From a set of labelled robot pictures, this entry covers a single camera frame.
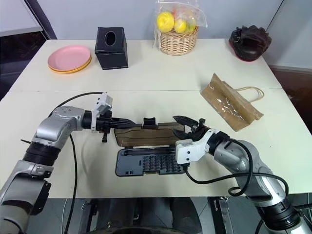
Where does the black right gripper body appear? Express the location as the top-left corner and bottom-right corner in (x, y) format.
(185, 118), (211, 142)

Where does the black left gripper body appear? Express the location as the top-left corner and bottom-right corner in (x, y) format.
(96, 111), (117, 143)

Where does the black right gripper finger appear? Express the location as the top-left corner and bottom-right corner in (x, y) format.
(172, 115), (197, 128)
(173, 129), (189, 140)

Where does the brown paper bag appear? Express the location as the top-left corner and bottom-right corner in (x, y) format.
(200, 72), (265, 133)

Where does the yellow plate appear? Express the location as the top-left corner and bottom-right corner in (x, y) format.
(48, 56), (93, 75)

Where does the black tissue box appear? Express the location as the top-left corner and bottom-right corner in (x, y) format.
(94, 26), (129, 71)

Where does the pink plate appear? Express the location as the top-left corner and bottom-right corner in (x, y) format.
(47, 44), (92, 72)

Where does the wicker basket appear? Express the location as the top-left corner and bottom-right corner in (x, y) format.
(159, 26), (199, 56)

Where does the small yellow toy fruit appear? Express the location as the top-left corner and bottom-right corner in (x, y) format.
(174, 19), (189, 34)

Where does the large yellow toy fruit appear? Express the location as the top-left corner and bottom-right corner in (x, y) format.
(156, 12), (176, 33)

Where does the clear plastic bag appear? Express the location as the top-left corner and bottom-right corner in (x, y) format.
(153, 0), (209, 47)

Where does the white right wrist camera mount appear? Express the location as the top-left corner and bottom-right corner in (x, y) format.
(175, 129), (220, 165)

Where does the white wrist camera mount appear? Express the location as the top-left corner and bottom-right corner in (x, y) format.
(91, 92), (114, 133)
(175, 129), (220, 165)

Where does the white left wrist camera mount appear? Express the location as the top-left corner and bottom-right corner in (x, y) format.
(91, 92), (114, 133)

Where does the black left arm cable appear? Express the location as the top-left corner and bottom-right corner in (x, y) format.
(48, 91), (104, 234)

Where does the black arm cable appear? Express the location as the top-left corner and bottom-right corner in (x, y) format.
(182, 137), (290, 197)
(48, 91), (104, 234)

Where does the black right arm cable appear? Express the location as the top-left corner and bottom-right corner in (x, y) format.
(182, 137), (290, 197)

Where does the black metal bracket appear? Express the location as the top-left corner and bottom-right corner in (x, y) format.
(208, 196), (236, 234)

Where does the dark blue post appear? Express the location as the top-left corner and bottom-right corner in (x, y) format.
(23, 0), (58, 40)

